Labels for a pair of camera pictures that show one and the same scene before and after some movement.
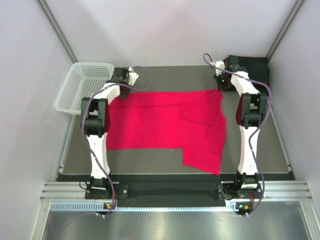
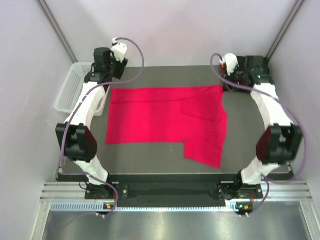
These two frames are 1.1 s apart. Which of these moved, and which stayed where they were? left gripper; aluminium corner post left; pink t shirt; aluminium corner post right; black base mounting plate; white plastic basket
Moved: pink t shirt; left gripper
Stayed: black base mounting plate; white plastic basket; aluminium corner post right; aluminium corner post left
